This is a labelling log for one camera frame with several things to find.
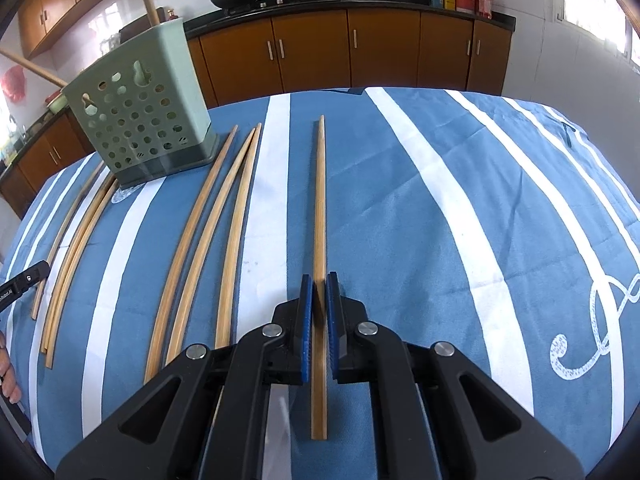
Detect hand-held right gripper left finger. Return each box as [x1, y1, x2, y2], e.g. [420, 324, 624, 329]
[55, 274, 316, 480]

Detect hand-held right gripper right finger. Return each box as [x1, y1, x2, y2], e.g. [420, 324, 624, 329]
[325, 271, 585, 480]

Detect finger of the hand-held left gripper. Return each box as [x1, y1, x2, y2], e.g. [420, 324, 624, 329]
[12, 260, 51, 293]

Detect green perforated utensil holder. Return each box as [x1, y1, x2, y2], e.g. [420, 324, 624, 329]
[61, 16, 221, 187]

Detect person's left hand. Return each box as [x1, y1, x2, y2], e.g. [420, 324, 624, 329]
[0, 329, 24, 405]

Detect blue white striped tablecloth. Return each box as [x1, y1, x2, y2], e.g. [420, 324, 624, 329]
[0, 86, 640, 480]

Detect stacked plastic basins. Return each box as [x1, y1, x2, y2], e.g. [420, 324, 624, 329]
[46, 90, 72, 114]

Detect brown upper kitchen cabinets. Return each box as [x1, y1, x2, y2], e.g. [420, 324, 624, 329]
[17, 0, 138, 59]

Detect brown kitchen cabinets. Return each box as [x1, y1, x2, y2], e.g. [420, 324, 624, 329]
[17, 0, 138, 59]
[0, 7, 515, 218]

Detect brown lower kitchen cabinets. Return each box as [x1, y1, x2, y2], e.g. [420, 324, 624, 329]
[0, 7, 515, 218]

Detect black kitchen countertop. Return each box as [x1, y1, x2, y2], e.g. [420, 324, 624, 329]
[0, 0, 517, 181]

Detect black gas stove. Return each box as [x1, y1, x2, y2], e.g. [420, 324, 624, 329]
[215, 0, 346, 11]

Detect bright window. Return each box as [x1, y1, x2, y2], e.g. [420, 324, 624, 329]
[559, 0, 640, 67]

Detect red bag on wall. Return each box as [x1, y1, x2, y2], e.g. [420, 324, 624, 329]
[0, 67, 27, 104]

